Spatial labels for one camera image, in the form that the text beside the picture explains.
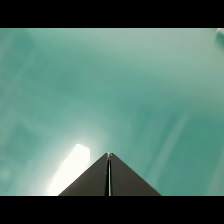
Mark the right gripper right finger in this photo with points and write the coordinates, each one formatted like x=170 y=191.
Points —
x=128 y=181

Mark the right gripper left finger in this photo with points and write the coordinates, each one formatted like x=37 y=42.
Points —
x=93 y=181

